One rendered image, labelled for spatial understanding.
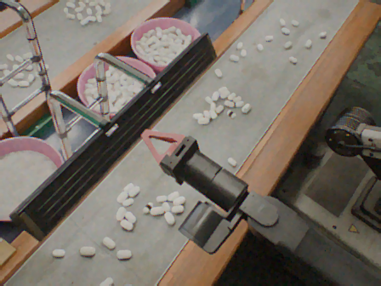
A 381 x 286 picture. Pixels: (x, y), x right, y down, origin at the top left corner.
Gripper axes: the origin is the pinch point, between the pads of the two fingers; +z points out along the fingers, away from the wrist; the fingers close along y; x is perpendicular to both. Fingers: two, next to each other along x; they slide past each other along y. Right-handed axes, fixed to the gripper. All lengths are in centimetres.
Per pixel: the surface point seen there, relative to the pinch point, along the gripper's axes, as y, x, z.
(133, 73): 12.5, 11.7, 17.3
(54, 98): 7.9, -3.6, 25.2
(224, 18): 82, 75, 41
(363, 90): 173, 130, -22
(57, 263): 37, -34, 13
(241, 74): 66, 49, 14
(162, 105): 17.5, 10.6, 9.2
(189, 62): 19.5, 23.7, 11.5
